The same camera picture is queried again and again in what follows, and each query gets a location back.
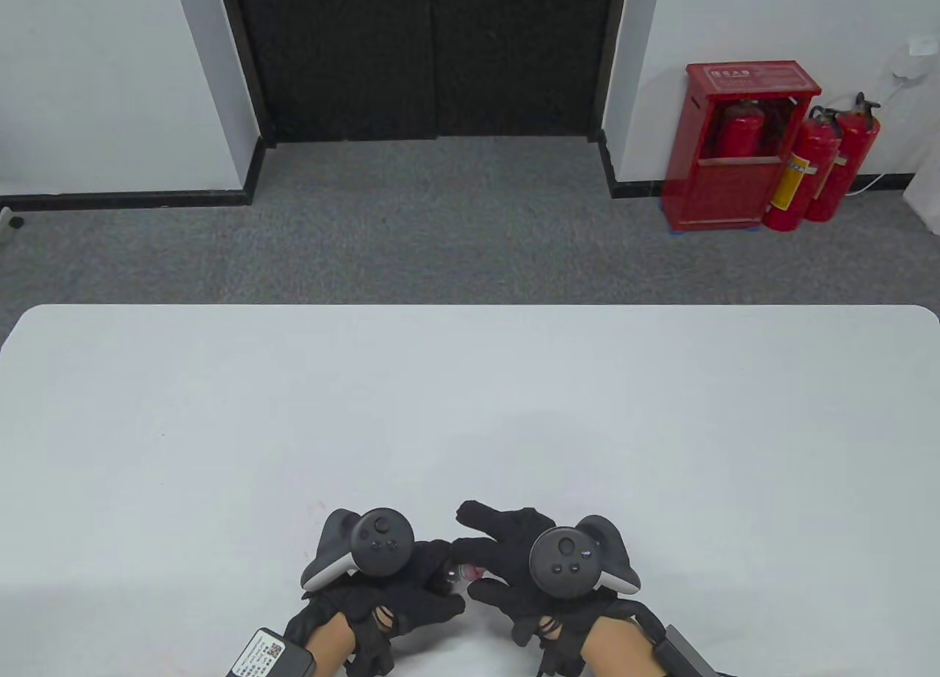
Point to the person's right hand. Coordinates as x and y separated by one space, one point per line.
507 559

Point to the person's left hand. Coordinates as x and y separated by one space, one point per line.
396 596

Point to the person's right forearm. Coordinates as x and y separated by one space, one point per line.
620 647

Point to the person's left forearm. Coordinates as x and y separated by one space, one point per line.
330 644

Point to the left hand controller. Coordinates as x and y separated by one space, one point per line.
380 543

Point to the hand controller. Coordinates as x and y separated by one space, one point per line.
380 543
565 559

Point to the right hand controller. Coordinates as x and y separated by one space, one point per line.
565 559

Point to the red fire extinguisher cabinet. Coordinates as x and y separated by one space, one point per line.
723 185

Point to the red fire extinguisher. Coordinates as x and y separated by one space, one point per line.
800 178
740 130
844 156

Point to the black double door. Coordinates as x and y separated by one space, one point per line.
426 53

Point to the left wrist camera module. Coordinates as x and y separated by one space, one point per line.
268 655

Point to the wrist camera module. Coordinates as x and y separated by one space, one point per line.
683 655
268 655

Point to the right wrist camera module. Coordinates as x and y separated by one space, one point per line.
683 655

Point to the white wall socket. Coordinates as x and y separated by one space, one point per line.
922 46

